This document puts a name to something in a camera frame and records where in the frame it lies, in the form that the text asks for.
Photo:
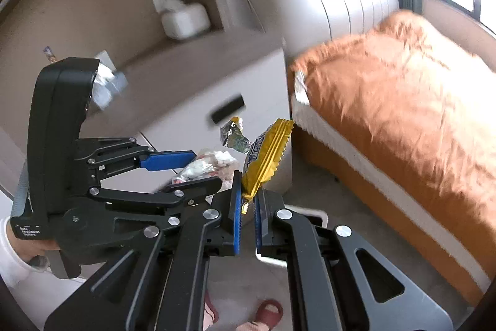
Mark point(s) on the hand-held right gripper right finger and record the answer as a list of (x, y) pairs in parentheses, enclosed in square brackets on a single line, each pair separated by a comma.
[(259, 226)]

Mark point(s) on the bed with orange blanket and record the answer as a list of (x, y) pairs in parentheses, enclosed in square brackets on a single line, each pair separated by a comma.
[(387, 90)]

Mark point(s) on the clear plastic bag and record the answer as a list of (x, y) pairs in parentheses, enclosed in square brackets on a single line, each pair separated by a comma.
[(108, 90)]

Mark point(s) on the yellow snack packet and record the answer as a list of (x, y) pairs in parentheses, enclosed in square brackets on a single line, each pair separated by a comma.
[(267, 152)]

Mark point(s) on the red slipper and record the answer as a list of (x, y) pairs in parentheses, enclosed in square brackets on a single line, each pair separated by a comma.
[(269, 312), (210, 309)]

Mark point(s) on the silver foil wrapper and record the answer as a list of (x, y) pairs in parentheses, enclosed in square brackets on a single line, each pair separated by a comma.
[(232, 139)]

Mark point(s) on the white tissue box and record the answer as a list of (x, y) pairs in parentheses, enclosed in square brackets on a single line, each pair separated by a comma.
[(186, 20)]

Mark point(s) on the white drawer cabinet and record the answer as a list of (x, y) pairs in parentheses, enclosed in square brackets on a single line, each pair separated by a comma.
[(252, 83)]

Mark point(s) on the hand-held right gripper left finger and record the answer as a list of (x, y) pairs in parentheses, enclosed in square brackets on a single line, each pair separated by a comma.
[(236, 214)]

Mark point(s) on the person's left forearm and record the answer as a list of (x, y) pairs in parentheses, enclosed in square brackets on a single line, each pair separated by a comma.
[(15, 273)]

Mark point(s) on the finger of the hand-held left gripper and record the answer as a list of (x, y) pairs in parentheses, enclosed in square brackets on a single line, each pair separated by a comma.
[(170, 159), (186, 191)]

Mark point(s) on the red white plastic wrapper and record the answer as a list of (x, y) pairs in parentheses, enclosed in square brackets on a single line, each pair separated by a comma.
[(205, 164)]

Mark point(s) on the person's foot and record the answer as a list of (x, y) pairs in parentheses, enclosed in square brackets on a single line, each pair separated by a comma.
[(250, 327)]

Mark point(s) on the bed with orange cover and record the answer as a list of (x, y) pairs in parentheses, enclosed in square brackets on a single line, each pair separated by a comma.
[(348, 149)]

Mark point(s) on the orange bed base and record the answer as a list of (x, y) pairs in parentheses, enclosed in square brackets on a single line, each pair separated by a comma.
[(387, 214)]

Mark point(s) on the person's left hand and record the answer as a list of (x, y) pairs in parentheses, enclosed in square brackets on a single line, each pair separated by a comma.
[(37, 247)]

